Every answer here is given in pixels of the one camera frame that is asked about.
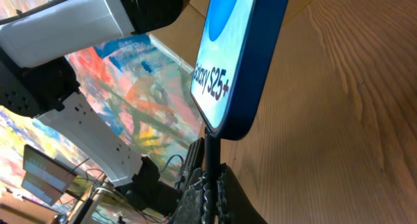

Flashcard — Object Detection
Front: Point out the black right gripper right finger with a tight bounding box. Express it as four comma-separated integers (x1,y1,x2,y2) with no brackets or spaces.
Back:
216,163,266,224

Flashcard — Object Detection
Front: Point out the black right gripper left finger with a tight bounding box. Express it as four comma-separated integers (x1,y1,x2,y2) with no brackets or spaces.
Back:
172,168,209,224

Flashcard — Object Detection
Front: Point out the blue Samsung Galaxy smartphone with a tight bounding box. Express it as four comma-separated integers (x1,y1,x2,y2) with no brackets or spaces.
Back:
190,0,288,140

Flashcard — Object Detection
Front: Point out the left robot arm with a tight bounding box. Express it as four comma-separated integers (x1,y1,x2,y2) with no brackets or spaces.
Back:
1,0,190,216

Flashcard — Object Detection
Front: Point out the colourful abstract painted backdrop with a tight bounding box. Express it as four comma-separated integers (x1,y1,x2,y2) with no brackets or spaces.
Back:
0,0,205,224

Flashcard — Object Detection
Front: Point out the tilted computer monitor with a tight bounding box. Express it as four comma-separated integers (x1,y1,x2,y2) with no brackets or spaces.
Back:
21,145,77,206

